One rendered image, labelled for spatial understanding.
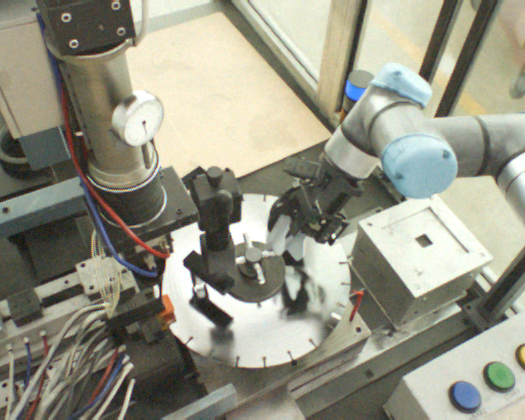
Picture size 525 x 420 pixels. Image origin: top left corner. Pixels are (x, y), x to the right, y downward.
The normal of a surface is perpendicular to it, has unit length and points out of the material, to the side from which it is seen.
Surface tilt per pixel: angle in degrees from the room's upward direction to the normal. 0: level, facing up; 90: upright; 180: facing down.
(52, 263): 0
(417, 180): 76
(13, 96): 90
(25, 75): 90
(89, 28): 90
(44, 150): 90
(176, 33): 0
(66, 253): 0
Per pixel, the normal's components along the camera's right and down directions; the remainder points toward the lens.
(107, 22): 0.47, 0.73
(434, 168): 0.13, 0.63
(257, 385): 0.04, -0.59
